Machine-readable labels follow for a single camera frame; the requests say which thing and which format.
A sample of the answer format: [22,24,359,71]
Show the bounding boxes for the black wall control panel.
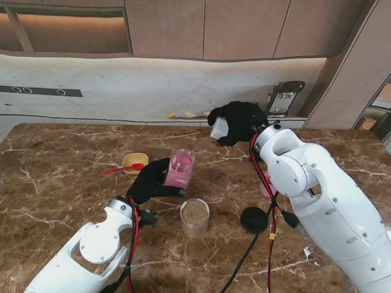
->
[0,85,84,98]

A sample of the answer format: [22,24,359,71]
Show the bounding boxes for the lit open shelf niche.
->
[0,0,134,57]

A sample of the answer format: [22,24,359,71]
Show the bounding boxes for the white square container lid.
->
[210,117,230,140]

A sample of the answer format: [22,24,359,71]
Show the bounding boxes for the red black arm cable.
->
[103,198,159,293]
[218,134,302,293]

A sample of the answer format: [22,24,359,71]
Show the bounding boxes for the yellow plastic bowl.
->
[122,153,150,175]

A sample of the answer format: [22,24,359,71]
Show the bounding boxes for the black round jar lid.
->
[239,206,270,235]

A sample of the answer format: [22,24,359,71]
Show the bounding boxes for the red black right arm cable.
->
[218,134,302,293]

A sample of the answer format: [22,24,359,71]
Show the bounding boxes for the red plastic measuring spoon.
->
[103,163,145,176]

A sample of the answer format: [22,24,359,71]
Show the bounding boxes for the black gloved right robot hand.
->
[206,101,270,147]

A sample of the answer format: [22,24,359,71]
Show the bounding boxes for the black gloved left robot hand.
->
[125,157,188,204]

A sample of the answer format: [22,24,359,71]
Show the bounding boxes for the pink container with white lid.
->
[163,148,196,190]

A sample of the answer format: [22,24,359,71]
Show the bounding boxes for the wooden wall cabinets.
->
[123,0,377,63]

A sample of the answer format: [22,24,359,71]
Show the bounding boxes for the round wooden ornament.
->
[359,117,378,132]

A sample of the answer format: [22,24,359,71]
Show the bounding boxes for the tall wooden cabinet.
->
[304,0,391,131]

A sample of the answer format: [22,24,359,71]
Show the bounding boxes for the wooden cutting board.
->
[182,112,213,120]

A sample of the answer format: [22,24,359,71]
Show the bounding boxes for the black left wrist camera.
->
[139,209,159,228]

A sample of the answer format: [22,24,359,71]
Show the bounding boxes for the black espresso machine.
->
[265,80,306,119]

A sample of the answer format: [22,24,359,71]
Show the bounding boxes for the clear jar of grain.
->
[180,198,211,239]

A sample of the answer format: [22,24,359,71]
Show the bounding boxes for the pink plastic measuring cup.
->
[258,170,276,199]

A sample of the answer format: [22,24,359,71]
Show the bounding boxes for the red black left arm cable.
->
[103,198,159,293]

